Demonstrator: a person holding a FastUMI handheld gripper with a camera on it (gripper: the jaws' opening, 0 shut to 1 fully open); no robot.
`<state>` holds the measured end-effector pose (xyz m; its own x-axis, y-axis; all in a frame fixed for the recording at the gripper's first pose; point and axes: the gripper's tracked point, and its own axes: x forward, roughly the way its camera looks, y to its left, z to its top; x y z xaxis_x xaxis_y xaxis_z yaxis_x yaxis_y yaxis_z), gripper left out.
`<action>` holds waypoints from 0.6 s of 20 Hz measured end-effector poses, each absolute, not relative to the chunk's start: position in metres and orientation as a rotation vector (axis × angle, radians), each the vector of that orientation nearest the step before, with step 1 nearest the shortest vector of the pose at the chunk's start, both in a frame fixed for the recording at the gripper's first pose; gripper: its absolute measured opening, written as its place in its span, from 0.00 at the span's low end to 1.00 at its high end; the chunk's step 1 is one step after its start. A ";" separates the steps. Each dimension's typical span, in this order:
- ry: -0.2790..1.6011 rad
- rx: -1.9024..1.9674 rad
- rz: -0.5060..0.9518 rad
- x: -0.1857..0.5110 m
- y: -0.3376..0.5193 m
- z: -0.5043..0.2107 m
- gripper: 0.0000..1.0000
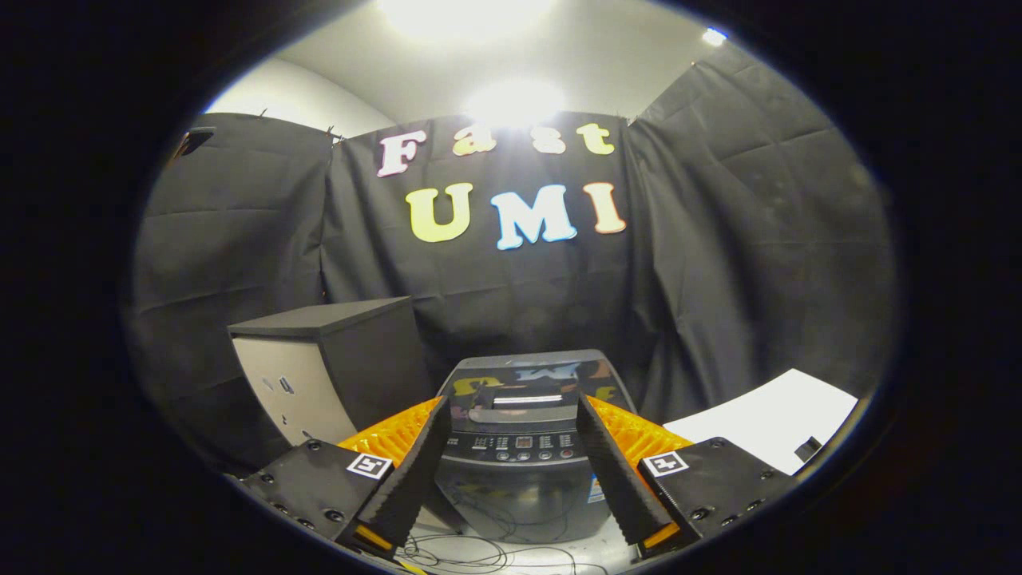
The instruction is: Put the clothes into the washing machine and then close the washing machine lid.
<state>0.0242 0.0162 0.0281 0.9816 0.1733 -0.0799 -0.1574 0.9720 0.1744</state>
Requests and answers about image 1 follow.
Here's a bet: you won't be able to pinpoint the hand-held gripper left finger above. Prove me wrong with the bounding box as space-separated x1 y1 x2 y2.
240 395 453 560

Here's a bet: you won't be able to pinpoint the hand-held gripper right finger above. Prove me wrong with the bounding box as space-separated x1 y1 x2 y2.
576 393 799 560

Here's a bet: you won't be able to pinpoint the dark grey washing machine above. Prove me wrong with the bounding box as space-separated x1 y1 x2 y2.
431 349 640 544

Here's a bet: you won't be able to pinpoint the dark washing machine lid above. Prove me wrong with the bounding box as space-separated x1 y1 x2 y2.
439 349 637 436

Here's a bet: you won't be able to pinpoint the dark grey cabinet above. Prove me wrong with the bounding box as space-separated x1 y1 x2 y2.
228 295 436 448

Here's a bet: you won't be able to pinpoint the white flat panel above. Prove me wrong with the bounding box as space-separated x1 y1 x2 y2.
663 368 859 476

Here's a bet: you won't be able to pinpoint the round ceiling light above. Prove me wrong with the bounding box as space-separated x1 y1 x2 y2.
463 80 568 129

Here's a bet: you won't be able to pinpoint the dark mounted device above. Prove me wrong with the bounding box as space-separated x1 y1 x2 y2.
172 126 216 161

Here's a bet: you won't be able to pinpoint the large ceiling light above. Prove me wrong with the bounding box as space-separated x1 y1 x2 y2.
375 0 560 41

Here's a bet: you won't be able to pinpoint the thin black cables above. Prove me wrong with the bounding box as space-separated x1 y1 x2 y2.
395 491 612 575

